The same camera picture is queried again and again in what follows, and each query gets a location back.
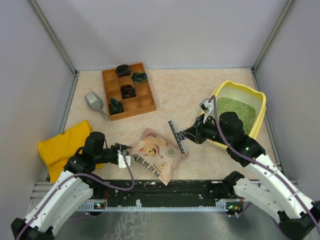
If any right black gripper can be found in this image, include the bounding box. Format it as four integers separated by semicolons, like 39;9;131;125
182;113;232;146

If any black bag sealing clip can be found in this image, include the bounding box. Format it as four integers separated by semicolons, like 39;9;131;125
168;120;187;155

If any pink cat litter bag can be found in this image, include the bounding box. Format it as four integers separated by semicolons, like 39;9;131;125
130;128;188;186

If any silver metal scoop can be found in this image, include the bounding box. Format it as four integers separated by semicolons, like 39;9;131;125
84;91;109;120

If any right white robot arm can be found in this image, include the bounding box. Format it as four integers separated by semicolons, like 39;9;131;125
177;111;320;240

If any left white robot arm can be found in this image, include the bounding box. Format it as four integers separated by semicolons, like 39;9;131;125
11;131;134;240

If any green cat litter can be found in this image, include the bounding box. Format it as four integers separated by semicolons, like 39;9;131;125
216;97;257;135

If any yellow litter box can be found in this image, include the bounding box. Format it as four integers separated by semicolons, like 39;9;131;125
212;80;266;139

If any dark rolled item lower left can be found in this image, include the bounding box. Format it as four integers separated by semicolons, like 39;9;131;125
108;97;124;115

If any wooden compartment tray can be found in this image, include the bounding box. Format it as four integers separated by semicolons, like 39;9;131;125
101;62;157;121

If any black orange rolled item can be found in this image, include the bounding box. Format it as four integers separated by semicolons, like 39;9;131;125
120;84;136;99

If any yellow cloth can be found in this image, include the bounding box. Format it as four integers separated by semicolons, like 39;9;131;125
37;120;92;183

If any black green rolled item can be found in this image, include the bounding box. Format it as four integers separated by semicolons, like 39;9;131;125
131;72;148;85

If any black rolled item top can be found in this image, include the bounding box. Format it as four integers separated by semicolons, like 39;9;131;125
115;64;131;78

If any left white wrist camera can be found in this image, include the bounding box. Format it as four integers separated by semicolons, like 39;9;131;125
118;152;132;169

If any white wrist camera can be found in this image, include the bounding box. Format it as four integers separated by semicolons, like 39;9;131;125
199;98;215;116
118;152;132;169

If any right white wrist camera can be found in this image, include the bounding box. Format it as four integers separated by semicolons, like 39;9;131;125
199;98;215;116

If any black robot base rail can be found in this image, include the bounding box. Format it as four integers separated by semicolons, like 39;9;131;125
88;180;245;210

